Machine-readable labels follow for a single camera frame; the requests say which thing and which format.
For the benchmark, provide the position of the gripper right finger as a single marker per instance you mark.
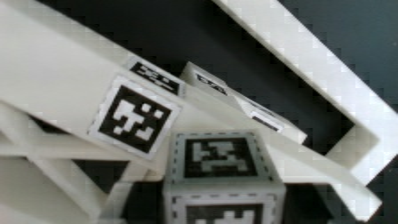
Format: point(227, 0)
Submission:
point(341, 216)

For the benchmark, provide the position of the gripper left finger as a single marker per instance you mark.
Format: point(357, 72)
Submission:
point(110, 214)

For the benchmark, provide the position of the white chair leg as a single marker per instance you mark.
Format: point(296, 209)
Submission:
point(202, 80)
point(222, 187)

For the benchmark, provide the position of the white chair back frame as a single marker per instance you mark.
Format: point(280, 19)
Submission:
point(60, 77)

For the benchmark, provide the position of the white U-shaped fence frame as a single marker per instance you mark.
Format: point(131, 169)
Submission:
point(366, 149)

